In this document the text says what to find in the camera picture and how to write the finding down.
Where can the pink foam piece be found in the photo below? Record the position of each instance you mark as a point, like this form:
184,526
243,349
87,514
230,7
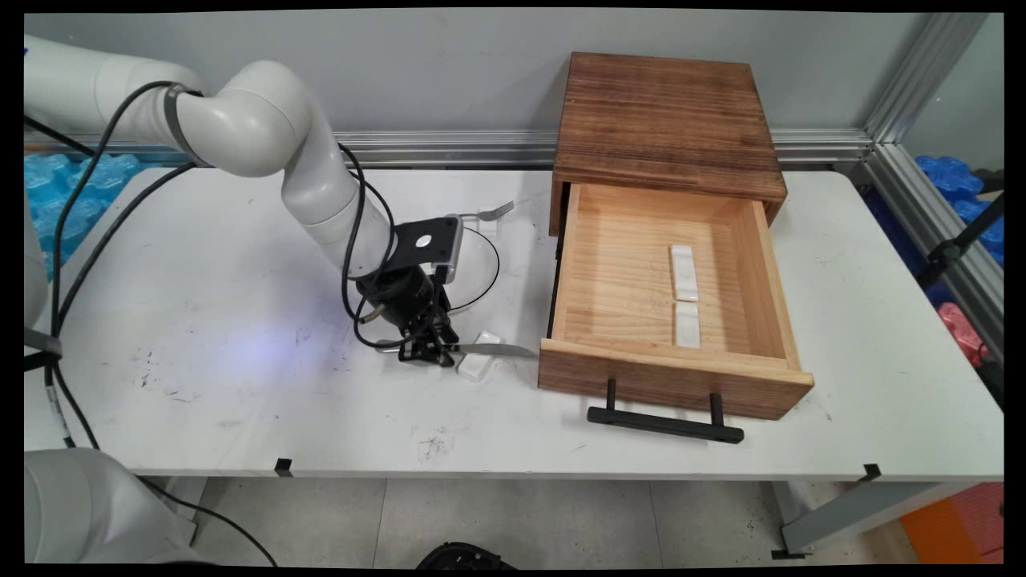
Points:
962,328

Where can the orange box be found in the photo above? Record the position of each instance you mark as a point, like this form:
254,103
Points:
958,525

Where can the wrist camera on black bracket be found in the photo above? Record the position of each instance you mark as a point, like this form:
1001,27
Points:
425,239

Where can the white ceramic cutlery rest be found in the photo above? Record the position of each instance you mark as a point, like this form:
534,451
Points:
688,324
489,226
474,369
684,272

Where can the light wooden drawer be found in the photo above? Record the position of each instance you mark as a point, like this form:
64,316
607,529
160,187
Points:
617,280

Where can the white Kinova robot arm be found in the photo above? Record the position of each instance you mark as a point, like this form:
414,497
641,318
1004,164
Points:
256,120

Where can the horizontal aluminium frame rail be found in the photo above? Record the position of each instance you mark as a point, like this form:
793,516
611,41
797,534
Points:
449,148

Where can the black table edge clip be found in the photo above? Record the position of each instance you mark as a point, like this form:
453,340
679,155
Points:
283,467
871,473

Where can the dark wooden cabinet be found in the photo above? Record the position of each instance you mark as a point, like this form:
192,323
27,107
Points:
665,120

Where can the grey table leg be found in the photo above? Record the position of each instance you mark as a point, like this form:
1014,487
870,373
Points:
866,513

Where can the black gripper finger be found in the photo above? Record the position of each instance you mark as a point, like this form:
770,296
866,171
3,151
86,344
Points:
447,336
417,344

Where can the black round floor object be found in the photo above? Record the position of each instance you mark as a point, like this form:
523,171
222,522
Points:
465,557

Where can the blue foam padding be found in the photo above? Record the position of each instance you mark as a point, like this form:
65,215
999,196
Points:
954,176
72,200

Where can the white plate with black rim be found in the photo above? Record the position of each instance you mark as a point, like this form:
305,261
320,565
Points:
479,268

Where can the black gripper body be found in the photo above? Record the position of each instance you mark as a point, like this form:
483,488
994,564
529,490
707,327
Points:
401,296

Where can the silver fork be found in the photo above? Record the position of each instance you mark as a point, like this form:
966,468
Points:
498,210

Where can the aluminium frame corner post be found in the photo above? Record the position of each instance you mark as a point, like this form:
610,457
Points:
922,80

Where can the silver table knife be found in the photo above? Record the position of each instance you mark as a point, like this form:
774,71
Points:
497,349

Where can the aluminium frame side rail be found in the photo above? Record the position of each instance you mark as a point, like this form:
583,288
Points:
938,232

